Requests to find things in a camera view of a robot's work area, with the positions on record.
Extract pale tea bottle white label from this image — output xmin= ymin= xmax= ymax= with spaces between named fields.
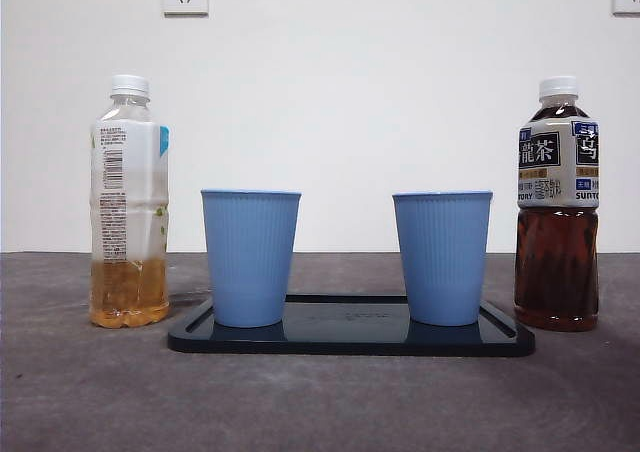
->
xmin=88 ymin=74 xmax=172 ymax=329

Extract dark oolong tea bottle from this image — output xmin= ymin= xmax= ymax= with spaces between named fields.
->
xmin=513 ymin=75 xmax=600 ymax=333

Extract light blue ribbed cup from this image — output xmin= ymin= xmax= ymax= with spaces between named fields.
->
xmin=199 ymin=188 xmax=302 ymax=328
xmin=391 ymin=190 xmax=495 ymax=327

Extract dark teal plastic tray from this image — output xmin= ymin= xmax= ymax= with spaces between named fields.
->
xmin=166 ymin=293 xmax=536 ymax=357

